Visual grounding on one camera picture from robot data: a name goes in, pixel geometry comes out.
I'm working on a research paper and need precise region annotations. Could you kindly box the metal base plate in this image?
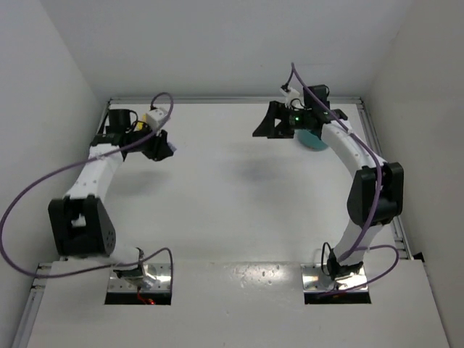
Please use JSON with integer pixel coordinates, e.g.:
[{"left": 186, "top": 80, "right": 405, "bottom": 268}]
[
  {"left": 107, "top": 263, "right": 171, "bottom": 294},
  {"left": 301, "top": 263, "right": 368, "bottom": 294}
]

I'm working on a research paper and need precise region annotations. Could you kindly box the purple lego brick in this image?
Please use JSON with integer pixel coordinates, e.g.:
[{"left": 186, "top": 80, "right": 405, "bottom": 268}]
[{"left": 168, "top": 143, "right": 177, "bottom": 153}]

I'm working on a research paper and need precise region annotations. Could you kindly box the teal divided round container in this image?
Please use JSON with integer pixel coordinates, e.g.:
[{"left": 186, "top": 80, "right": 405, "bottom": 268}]
[{"left": 296, "top": 129, "right": 328, "bottom": 151}]

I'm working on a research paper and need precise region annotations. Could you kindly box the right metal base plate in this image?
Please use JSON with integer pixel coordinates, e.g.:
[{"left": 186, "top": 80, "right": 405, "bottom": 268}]
[{"left": 301, "top": 263, "right": 368, "bottom": 294}]

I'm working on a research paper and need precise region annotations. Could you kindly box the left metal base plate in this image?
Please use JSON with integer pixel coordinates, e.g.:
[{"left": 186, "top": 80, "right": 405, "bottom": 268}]
[{"left": 107, "top": 263, "right": 171, "bottom": 294}]

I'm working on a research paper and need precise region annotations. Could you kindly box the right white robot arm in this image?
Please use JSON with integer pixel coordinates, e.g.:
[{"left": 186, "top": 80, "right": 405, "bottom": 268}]
[{"left": 252, "top": 84, "right": 404, "bottom": 279}]

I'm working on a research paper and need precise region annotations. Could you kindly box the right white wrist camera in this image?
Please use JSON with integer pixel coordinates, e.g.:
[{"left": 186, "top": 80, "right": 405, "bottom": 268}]
[{"left": 280, "top": 85, "right": 301, "bottom": 108}]

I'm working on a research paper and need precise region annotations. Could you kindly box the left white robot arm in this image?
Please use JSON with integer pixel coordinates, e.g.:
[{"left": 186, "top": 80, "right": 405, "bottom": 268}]
[{"left": 48, "top": 107, "right": 175, "bottom": 281}]

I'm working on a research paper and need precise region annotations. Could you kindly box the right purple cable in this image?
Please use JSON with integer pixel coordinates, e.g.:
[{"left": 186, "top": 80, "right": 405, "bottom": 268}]
[{"left": 282, "top": 62, "right": 400, "bottom": 297}]

